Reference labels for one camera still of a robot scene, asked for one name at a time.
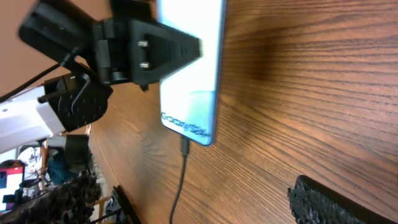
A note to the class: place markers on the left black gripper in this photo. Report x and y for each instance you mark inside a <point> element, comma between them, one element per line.
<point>136,51</point>

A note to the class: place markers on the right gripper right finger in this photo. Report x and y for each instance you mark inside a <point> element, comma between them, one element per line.
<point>313,203</point>

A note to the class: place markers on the Samsung Galaxy smartphone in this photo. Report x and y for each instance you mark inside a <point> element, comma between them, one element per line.
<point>189,96</point>

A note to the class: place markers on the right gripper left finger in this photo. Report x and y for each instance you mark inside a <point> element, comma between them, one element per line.
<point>70,202</point>

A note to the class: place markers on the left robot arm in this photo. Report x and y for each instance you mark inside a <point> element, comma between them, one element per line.
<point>63,32</point>

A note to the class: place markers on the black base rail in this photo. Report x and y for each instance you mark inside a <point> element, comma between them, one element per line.
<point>120,209</point>

